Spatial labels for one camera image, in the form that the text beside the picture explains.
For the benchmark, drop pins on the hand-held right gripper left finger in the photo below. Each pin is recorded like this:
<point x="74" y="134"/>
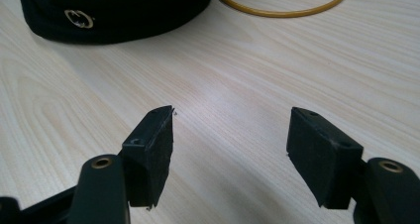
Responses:
<point x="148" y="158"/>

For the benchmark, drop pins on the black hat with metal emblem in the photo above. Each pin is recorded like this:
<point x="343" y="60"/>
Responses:
<point x="112" y="12"/>

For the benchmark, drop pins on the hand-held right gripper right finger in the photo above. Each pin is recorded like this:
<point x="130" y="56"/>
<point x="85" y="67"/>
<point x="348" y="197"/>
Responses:
<point x="322" y="158"/>

